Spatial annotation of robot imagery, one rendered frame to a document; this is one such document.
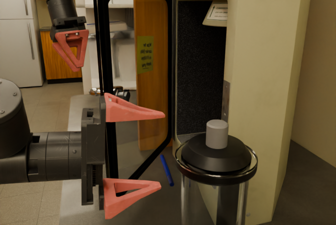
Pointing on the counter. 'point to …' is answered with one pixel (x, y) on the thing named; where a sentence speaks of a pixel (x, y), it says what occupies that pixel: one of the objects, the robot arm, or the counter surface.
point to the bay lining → (198, 68)
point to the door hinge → (173, 63)
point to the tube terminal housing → (259, 67)
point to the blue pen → (167, 170)
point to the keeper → (225, 100)
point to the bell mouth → (217, 13)
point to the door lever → (94, 91)
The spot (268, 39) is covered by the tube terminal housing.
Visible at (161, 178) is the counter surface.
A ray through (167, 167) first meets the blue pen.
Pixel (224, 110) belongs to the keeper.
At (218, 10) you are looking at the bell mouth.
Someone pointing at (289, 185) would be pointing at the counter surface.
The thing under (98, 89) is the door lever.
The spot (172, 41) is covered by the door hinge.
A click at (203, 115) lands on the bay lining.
